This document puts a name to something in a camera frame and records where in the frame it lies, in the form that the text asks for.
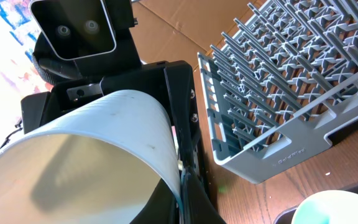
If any light blue bowl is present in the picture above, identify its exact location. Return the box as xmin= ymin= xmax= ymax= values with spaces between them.
xmin=291 ymin=190 xmax=358 ymax=224

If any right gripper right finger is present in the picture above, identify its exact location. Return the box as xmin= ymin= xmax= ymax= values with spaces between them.
xmin=181 ymin=167 xmax=226 ymax=224

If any cardboard box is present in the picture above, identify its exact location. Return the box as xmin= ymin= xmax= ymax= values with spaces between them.
xmin=130 ymin=0 xmax=265 ymax=68

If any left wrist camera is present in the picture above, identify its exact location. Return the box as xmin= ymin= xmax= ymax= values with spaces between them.
xmin=29 ymin=0 xmax=116 ymax=60

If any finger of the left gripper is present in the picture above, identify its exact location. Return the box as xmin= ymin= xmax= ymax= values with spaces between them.
xmin=164 ymin=67 xmax=201 ymax=167

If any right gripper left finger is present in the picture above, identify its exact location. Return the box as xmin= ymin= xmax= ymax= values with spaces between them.
xmin=130 ymin=179 xmax=178 ymax=224

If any white paper cup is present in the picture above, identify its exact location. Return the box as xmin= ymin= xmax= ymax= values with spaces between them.
xmin=0 ymin=90 xmax=181 ymax=223

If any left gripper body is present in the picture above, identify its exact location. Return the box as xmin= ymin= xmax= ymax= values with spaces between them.
xmin=20 ymin=0 xmax=195 ymax=134

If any grey dishwasher rack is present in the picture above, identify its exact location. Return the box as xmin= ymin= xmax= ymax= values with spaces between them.
xmin=198 ymin=0 xmax=358 ymax=184

